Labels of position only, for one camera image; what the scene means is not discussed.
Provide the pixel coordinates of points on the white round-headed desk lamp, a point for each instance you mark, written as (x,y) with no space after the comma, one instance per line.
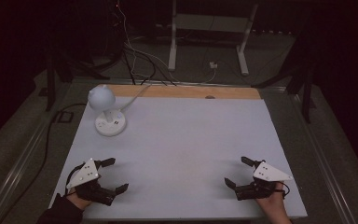
(109,124)

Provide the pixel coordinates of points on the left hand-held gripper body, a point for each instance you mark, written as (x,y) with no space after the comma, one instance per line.
(88,186)

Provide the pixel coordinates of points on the black tripod stand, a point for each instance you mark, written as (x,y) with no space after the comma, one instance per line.
(50,84)
(306,99)

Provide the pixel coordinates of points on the metal floor rail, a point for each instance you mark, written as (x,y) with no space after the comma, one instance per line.
(12,180)
(323,161)

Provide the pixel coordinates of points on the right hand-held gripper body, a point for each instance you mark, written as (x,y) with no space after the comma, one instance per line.
(262,183)

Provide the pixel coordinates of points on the white plug adapter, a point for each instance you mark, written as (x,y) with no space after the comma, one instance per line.
(213,65)

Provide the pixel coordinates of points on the person's left hand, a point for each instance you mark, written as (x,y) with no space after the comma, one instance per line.
(79,200)

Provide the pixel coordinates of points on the person's right hand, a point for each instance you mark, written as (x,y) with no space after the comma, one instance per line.
(275,205)

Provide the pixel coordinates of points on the white table mat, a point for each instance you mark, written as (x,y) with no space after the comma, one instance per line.
(183,149)

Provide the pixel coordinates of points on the white metal stand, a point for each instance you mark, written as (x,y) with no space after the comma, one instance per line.
(209,23)

